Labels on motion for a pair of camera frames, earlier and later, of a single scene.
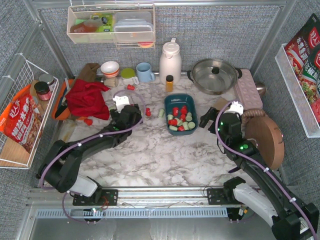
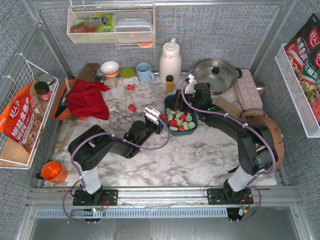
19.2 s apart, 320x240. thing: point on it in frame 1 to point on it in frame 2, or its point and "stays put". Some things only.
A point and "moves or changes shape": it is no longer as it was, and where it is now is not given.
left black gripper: [133, 113] to [155, 124]
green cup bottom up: [170, 116] stays put
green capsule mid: [189, 117] stays put
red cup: [173, 122] stays put
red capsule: [148, 113] moves or changes shape
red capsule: [181, 128] stays put
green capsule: [161, 112] to [178, 114]
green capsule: [179, 122] stays put
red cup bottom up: [183, 117] stays put
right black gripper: [210, 117] to [183, 99]
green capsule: [173, 128] stays put
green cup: [191, 125] stays put
